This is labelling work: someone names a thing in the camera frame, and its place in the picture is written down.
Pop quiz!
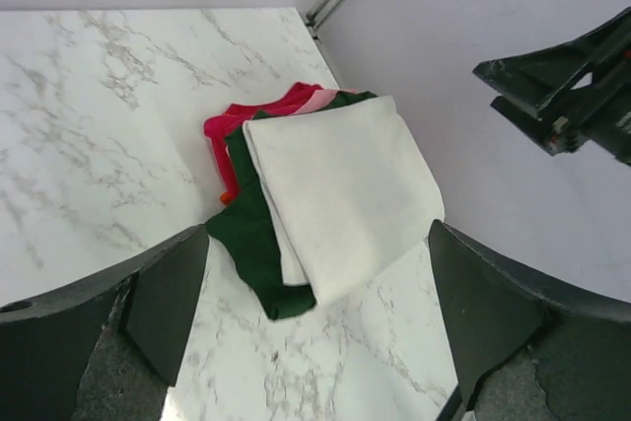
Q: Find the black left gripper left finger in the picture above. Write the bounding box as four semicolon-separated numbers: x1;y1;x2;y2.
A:
1;226;209;420

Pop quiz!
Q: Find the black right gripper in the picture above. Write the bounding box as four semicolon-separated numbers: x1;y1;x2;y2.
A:
473;8;630;165

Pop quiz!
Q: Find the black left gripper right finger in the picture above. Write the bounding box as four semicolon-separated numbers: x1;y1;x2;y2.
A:
429;221;630;420

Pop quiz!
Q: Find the cream green raglan t-shirt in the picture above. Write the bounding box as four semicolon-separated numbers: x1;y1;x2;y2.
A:
206;92;445;320

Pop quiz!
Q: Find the folded pink t-shirt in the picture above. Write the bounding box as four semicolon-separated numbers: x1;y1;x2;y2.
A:
291;89;345;115

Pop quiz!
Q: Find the folded red t-shirt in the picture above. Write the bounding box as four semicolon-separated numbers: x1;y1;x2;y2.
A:
202;83;323;205

